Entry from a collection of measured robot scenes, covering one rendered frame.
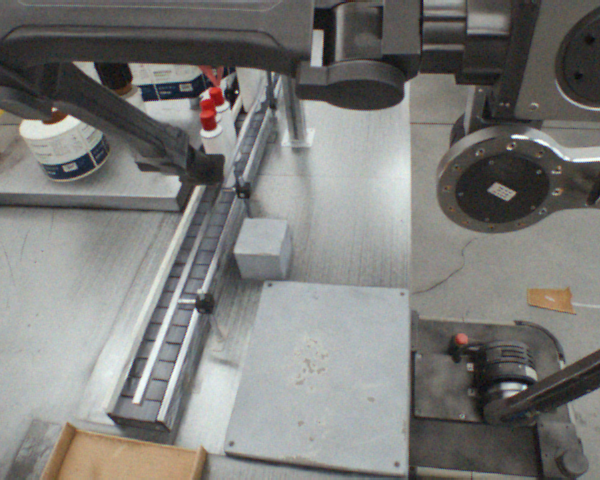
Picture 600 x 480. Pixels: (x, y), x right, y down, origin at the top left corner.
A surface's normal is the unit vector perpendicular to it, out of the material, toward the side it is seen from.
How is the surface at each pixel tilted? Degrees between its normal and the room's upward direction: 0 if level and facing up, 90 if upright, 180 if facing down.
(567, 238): 0
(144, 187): 0
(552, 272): 0
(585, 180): 90
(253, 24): 39
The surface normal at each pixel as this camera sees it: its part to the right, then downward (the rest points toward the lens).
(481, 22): -0.18, 0.23
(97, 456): -0.10, -0.68
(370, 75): 0.04, -0.07
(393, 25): -0.18, -0.09
